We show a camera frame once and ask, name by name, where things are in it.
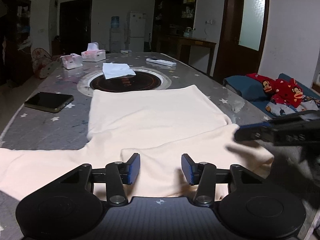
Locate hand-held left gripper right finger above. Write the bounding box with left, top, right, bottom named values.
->
left=181, top=153, right=263, bottom=204

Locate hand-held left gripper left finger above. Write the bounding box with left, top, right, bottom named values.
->
left=60, top=152, right=141, bottom=204

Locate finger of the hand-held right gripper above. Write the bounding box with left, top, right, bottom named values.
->
left=234, top=127, right=276, bottom=142
left=239, top=122, right=271, bottom=131

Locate cream long-sleeve garment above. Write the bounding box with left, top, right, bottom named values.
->
left=0, top=85, right=275, bottom=201

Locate cartoon print cloth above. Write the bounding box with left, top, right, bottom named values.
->
left=265, top=97, right=320, bottom=117

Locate blue covered sofa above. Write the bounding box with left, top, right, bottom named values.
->
left=223, top=73, right=320, bottom=118

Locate red monkey print garment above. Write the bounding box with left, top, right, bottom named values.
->
left=245, top=73, right=304, bottom=108

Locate grey star print tablecloth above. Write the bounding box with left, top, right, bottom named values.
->
left=0, top=52, right=320, bottom=240

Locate round black induction cooktop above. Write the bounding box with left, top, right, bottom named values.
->
left=77, top=66, right=172, bottom=97

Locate wooden door with frosted glass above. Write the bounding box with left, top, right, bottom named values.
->
left=212, top=0, right=270, bottom=84

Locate white folded cloth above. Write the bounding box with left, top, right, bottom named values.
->
left=102, top=62, right=136, bottom=80

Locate wooden side table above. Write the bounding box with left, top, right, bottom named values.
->
left=156, top=35, right=217, bottom=75

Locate white remote control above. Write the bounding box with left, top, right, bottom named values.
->
left=146, top=58, right=177, bottom=67

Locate pink tissue box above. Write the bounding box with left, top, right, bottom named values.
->
left=81, top=42, right=106, bottom=62

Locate small white tissue pack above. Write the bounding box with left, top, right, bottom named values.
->
left=60, top=53, right=83, bottom=69

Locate white water dispenser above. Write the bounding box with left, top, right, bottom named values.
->
left=109, top=28, right=121, bottom=53

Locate white refrigerator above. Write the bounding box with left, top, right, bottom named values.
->
left=126, top=11, right=146, bottom=53

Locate dark wooden shelf cabinet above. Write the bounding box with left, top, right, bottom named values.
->
left=152, top=0, right=198, bottom=55

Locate dark entrance door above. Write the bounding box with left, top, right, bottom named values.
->
left=59, top=0, right=93, bottom=55

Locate wooden shelf unit by archway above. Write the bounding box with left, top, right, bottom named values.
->
left=0, top=0, right=32, bottom=85

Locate smartphone with gold frame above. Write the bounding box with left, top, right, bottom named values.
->
left=24, top=92, right=74, bottom=113

